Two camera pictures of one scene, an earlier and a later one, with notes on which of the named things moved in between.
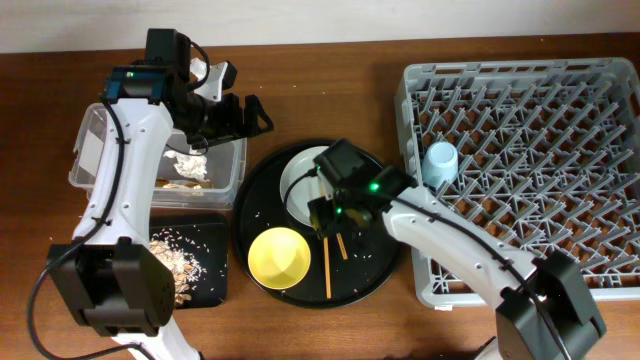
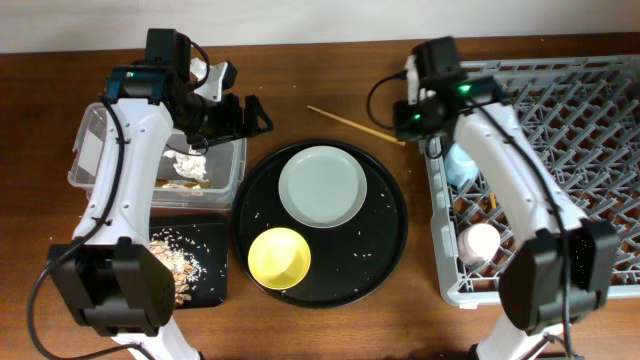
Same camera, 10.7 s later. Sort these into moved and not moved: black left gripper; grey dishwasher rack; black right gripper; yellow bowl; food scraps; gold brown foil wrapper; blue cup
Moved: black right gripper; blue cup
Not moved: gold brown foil wrapper; grey dishwasher rack; food scraps; black left gripper; yellow bowl
